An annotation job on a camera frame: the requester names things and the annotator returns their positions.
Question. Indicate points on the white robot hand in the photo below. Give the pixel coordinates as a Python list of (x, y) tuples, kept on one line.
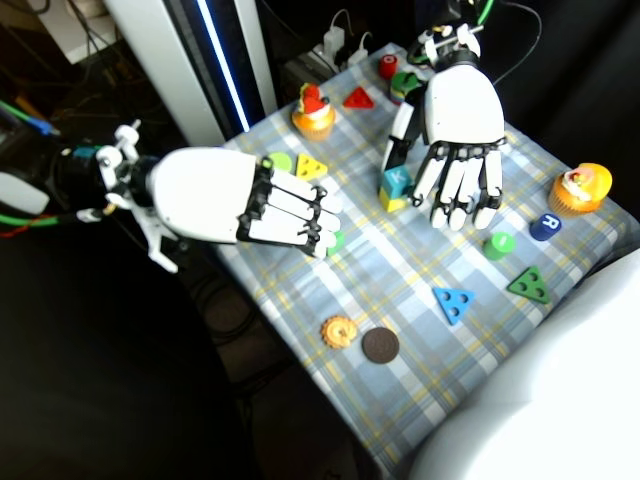
[(462, 110), (200, 195)]

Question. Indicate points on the teal K cube block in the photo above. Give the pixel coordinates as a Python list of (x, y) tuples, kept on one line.
[(397, 178)]

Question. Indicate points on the green cube block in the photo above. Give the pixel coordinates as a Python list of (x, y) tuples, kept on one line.
[(337, 243)]

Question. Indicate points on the red cylinder block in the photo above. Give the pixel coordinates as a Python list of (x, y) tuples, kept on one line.
[(387, 70)]

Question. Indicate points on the green sandwich toy cookie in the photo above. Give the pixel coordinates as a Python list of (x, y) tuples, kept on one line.
[(281, 162)]

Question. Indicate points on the yellow triangle block with holes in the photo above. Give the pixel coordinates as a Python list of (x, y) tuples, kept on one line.
[(301, 172)]

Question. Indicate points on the red triangle block with holes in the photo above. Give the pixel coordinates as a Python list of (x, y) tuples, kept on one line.
[(350, 104)]

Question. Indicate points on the white charger plug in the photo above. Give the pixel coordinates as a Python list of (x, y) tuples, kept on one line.
[(361, 52), (335, 39)]

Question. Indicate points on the yellow cube block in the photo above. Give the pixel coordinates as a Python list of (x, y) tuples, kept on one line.
[(392, 203)]

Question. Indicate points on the strawberry toy cupcake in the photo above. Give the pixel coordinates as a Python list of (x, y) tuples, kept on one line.
[(312, 122)]

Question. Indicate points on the white power strip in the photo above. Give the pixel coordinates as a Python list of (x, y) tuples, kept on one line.
[(330, 60)]

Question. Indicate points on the green cylinder block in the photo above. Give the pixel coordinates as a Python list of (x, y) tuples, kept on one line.
[(497, 248)]

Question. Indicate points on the white column with blue light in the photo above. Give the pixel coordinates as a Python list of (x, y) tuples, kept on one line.
[(150, 60)]

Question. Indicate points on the blue R cylinder block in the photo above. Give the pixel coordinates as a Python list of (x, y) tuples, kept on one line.
[(542, 231)]

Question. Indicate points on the orange peach toy cupcake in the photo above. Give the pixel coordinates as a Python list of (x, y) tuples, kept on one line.
[(595, 180)]

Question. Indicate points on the blue plaid tablecloth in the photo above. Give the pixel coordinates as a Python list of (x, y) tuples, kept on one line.
[(400, 280)]

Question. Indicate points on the green triangle block with holes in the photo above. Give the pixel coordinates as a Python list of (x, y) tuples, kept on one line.
[(531, 285)]

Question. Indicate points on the yellow flower toy cookie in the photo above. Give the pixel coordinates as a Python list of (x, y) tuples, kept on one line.
[(332, 335)]

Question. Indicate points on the blue triangle block with holes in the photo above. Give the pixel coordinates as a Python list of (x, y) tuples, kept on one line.
[(455, 303)]

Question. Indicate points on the white box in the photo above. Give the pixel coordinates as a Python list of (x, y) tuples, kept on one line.
[(75, 40)]

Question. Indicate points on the brown chocolate toy cookie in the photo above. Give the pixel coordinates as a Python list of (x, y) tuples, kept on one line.
[(380, 345)]

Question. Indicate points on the large white rounded surface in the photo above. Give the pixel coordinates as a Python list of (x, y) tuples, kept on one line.
[(550, 400)]

